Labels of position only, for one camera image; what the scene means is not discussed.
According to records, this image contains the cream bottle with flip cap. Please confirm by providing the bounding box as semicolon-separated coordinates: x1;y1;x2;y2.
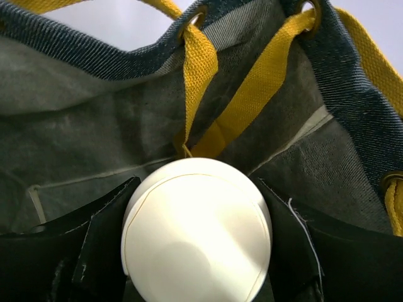
121;157;273;301

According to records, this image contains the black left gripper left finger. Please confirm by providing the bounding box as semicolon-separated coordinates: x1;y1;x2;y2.
1;177;140;301

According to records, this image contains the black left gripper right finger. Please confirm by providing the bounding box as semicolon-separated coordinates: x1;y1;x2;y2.
256;177;402;301

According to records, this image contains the dark denim canvas bag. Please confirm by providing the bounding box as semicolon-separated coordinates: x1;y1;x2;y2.
1;1;402;234

